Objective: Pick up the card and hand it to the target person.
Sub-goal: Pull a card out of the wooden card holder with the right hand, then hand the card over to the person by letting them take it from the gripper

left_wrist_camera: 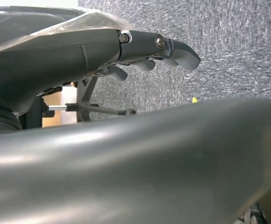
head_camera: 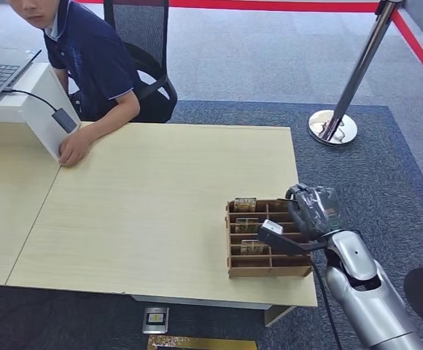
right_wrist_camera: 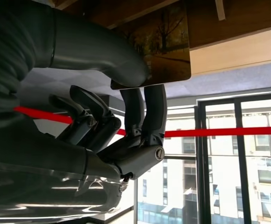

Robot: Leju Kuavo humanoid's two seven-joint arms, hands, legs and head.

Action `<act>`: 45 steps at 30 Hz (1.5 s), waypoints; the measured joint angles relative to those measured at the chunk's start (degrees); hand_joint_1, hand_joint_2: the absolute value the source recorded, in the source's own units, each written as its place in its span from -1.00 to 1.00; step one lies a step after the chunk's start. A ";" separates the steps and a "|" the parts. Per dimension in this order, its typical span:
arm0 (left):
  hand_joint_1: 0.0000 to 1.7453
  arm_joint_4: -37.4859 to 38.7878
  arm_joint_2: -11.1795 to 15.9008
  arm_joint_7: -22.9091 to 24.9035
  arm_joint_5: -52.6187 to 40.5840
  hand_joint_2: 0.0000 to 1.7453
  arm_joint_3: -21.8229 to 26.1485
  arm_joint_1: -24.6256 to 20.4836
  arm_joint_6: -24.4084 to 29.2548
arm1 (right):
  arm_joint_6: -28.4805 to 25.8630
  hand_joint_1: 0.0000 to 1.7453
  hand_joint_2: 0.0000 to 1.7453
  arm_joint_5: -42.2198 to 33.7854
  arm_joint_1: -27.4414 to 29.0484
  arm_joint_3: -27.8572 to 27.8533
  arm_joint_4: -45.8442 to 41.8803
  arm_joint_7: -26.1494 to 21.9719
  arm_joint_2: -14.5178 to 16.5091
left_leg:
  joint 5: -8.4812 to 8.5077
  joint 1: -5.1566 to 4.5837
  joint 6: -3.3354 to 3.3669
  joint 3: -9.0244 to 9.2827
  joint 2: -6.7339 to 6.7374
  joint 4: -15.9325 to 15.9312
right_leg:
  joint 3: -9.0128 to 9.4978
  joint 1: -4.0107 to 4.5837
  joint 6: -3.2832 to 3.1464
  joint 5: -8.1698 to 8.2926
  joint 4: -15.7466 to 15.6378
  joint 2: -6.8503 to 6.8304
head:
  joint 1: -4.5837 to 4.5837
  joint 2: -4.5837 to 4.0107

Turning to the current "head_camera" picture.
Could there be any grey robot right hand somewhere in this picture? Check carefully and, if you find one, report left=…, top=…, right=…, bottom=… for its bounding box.
left=285, top=183, right=344, bottom=241

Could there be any person's right hand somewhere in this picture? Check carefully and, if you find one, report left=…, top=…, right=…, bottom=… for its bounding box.
left=58, top=128, right=92, bottom=168

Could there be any wooden slotted card tray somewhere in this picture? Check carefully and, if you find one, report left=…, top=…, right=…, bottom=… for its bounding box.
left=225, top=198, right=313, bottom=280

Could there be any person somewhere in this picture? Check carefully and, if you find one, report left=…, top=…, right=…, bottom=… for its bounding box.
left=7, top=0, right=141, bottom=168

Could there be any grey usb hub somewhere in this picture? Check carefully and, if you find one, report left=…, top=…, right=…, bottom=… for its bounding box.
left=51, top=106, right=78, bottom=134

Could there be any white laptop stand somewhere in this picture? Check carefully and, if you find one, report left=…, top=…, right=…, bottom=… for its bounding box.
left=0, top=61, right=82, bottom=163

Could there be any chrome stanchion base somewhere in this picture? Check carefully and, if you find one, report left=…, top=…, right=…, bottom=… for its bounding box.
left=308, top=109, right=359, bottom=147

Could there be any black mesh office chair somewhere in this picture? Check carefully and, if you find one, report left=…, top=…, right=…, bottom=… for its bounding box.
left=103, top=0, right=178, bottom=123

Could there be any gold floor strip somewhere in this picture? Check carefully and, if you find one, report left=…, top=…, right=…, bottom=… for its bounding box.
left=146, top=335, right=258, bottom=350

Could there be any metal floor socket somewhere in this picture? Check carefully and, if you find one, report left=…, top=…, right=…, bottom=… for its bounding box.
left=141, top=306, right=170, bottom=335

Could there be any red barrier belt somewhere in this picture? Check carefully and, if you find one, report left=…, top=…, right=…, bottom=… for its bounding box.
left=391, top=7, right=423, bottom=93
left=76, top=0, right=380, bottom=12

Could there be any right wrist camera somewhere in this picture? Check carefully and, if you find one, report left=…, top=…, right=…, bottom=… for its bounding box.
left=258, top=219, right=329, bottom=257

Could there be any black laptop cable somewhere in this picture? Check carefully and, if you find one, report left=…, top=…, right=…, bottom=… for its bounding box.
left=1, top=87, right=58, bottom=113

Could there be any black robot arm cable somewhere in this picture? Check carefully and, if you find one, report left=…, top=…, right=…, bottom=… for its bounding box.
left=310, top=260, right=344, bottom=350

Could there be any white table frame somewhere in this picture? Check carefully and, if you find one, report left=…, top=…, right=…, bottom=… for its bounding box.
left=131, top=295, right=295, bottom=327

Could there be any chrome stanchion post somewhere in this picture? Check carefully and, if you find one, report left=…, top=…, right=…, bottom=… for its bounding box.
left=320, top=0, right=402, bottom=141

